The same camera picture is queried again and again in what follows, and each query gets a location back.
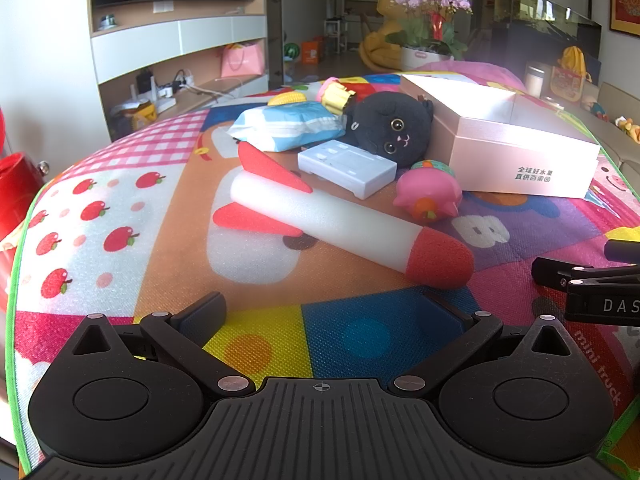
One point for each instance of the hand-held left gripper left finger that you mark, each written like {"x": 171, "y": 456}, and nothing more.
{"x": 206, "y": 311}

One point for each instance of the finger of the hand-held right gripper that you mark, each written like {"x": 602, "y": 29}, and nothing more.
{"x": 622, "y": 250}
{"x": 550, "y": 270}

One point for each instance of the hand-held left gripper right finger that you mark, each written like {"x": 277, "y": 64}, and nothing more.
{"x": 448, "y": 316}

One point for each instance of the pink cardboard box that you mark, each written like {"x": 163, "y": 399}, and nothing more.
{"x": 525, "y": 155}

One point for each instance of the pink pig toy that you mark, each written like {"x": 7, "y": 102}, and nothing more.
{"x": 425, "y": 191}

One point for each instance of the white and red foam rocket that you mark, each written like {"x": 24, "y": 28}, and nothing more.
{"x": 325, "y": 220}

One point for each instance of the white plastic adapter box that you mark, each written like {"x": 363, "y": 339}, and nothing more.
{"x": 345, "y": 166}

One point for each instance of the black cat plush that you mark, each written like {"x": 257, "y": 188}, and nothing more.
{"x": 390, "y": 120}

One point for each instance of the blue tissue pack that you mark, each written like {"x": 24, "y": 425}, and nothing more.
{"x": 285, "y": 122}

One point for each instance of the yellow fries toy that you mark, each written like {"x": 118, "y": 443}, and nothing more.
{"x": 336, "y": 95}

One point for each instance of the colourful printed play mat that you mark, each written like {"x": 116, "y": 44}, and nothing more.
{"x": 165, "y": 260}

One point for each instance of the orange toy figure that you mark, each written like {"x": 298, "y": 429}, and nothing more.
{"x": 629, "y": 129}

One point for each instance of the beige sofa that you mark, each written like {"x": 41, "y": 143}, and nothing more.
{"x": 617, "y": 105}

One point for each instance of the yellow printed bag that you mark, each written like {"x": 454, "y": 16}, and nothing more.
{"x": 570, "y": 77}

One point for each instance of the white jar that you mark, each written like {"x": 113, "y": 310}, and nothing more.
{"x": 536, "y": 79}

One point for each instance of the yellow box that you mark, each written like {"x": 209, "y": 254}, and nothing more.
{"x": 141, "y": 113}

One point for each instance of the dark sideboard cabinet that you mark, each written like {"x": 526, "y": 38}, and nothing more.
{"x": 540, "y": 45}

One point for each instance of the yellow corn toy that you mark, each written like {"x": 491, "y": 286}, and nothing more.
{"x": 286, "y": 98}

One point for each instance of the black router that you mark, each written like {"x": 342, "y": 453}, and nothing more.
{"x": 145, "y": 84}

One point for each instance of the pink gift bag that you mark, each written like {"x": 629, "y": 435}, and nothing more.
{"x": 242, "y": 60}

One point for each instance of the glass fish tank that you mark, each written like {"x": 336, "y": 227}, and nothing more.
{"x": 540, "y": 5}

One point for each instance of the watermelon ball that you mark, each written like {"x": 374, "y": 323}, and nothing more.
{"x": 291, "y": 50}

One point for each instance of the potted purple orchid plant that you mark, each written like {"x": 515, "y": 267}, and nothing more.
{"x": 425, "y": 25}

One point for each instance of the large yellow plush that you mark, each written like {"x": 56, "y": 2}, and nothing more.
{"x": 377, "y": 49}

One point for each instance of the orange paper bag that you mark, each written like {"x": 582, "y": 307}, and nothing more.
{"x": 311, "y": 52}

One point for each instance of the white stool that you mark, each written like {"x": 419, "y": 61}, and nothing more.
{"x": 336, "y": 35}

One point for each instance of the white and wood wall cabinet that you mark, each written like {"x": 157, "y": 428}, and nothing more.
{"x": 150, "y": 45}

